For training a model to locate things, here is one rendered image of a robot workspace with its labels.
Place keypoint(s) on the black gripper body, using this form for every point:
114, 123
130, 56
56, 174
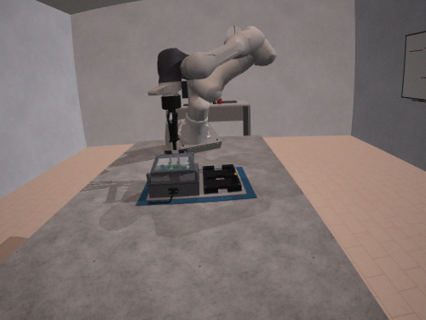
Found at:
171, 103

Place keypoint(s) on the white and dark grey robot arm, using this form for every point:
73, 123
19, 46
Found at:
208, 74

